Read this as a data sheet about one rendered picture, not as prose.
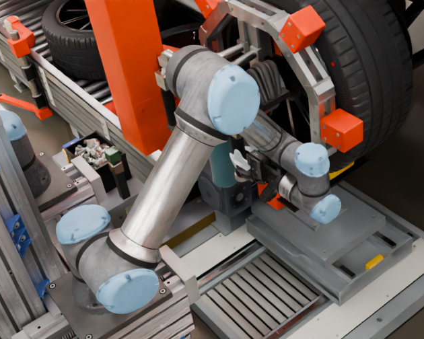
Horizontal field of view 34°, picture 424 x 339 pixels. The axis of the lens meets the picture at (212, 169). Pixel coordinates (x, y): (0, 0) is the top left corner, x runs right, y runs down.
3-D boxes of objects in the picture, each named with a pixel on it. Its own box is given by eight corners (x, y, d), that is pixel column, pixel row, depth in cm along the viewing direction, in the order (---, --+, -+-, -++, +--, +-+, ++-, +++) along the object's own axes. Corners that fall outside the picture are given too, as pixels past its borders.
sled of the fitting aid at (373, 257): (411, 253, 250) (412, 235, 243) (339, 309, 236) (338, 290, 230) (315, 188, 283) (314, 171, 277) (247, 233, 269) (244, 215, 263)
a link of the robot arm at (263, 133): (134, 64, 140) (258, 160, 176) (161, 85, 133) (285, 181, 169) (168, 19, 140) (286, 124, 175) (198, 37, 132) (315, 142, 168)
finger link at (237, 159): (228, 139, 185) (254, 152, 179) (231, 157, 188) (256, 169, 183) (220, 145, 183) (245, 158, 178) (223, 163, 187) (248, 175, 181)
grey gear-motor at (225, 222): (313, 198, 279) (308, 128, 257) (231, 251, 263) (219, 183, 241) (283, 177, 292) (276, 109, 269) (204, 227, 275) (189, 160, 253)
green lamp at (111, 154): (122, 159, 228) (119, 150, 226) (112, 165, 227) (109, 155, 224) (116, 154, 231) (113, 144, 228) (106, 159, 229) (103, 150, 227)
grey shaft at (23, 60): (54, 117, 357) (23, 31, 325) (44, 122, 355) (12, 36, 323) (46, 110, 363) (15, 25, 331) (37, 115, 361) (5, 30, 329)
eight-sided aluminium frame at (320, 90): (339, 192, 207) (334, 31, 173) (323, 203, 205) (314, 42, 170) (229, 119, 244) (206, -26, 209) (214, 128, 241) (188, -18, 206)
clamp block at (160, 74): (190, 79, 207) (188, 64, 204) (165, 91, 204) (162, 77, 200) (181, 72, 211) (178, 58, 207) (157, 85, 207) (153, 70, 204)
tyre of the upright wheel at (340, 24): (263, 76, 261) (396, 178, 225) (214, 103, 252) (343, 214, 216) (268, -90, 211) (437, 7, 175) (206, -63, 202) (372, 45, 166)
